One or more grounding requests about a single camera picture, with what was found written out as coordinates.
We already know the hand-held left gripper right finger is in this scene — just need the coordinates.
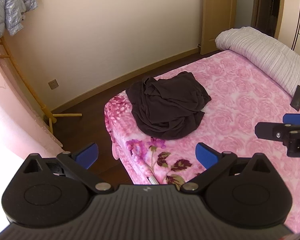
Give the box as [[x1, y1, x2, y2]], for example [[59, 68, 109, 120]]
[[181, 142, 273, 195]]

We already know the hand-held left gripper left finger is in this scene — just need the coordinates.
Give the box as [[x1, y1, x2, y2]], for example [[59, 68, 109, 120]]
[[22, 142, 114, 195]]

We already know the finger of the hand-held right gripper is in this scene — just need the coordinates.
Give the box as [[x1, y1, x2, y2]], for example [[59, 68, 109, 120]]
[[282, 113, 300, 125], [254, 121, 300, 158]]

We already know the dark brown garment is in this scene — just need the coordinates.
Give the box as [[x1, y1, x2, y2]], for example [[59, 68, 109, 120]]
[[126, 71, 212, 140]]

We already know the black smartphone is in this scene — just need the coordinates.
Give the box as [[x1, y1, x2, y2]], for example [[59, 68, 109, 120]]
[[290, 85, 300, 112]]

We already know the pink floral blanket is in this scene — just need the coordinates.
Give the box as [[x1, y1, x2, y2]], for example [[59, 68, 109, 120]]
[[104, 49, 300, 233]]

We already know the pale striped quilt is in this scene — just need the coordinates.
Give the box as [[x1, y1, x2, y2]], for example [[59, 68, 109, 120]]
[[215, 27, 300, 113]]

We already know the pale pink curtain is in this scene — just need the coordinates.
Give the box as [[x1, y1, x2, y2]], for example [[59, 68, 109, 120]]
[[0, 45, 65, 160]]

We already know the wooden coat rack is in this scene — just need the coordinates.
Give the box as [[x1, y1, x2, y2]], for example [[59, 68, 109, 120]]
[[0, 34, 82, 132]]

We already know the silver puffer jacket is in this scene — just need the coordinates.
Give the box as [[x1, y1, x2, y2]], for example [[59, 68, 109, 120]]
[[0, 0, 38, 47]]

